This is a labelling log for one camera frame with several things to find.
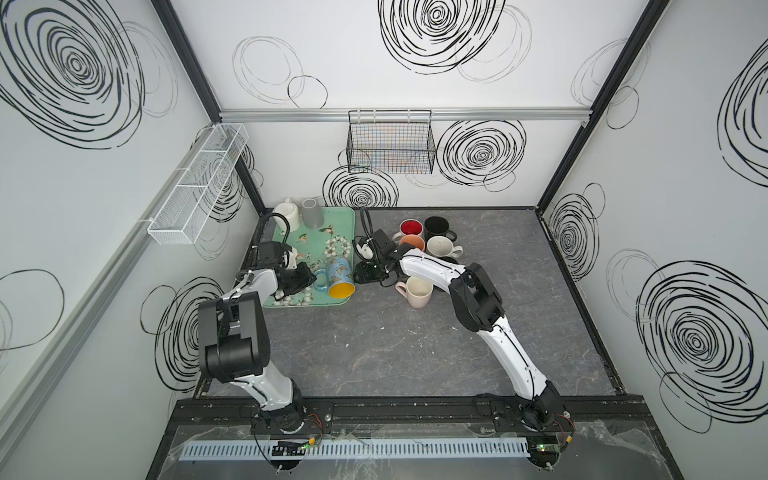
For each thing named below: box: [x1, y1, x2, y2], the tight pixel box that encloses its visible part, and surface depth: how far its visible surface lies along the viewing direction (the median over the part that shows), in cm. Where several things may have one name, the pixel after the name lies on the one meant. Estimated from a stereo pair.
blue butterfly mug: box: [314, 256, 356, 299], surface depth 93 cm
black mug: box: [424, 216, 457, 249], surface depth 104 cm
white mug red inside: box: [392, 218, 424, 242], surface depth 107 cm
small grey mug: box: [302, 198, 325, 229], surface depth 113 cm
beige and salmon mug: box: [400, 234, 425, 251], surface depth 102 cm
